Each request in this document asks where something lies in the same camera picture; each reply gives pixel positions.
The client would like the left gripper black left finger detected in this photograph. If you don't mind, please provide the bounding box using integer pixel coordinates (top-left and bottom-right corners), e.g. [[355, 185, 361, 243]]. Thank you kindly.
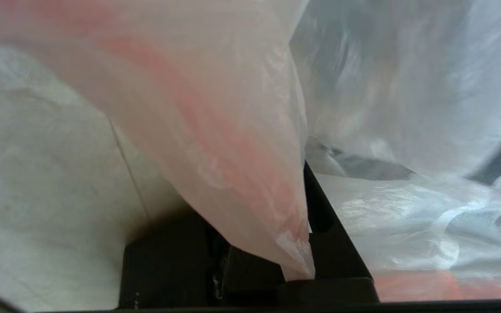
[[222, 246, 286, 305]]

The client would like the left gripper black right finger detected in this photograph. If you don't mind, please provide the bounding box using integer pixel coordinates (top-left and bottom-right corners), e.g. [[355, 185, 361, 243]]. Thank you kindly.
[[279, 161, 379, 305]]

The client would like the fresh white orange-printed bag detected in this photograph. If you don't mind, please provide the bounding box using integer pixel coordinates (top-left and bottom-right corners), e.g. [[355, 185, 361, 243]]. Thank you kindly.
[[0, 0, 501, 303]]

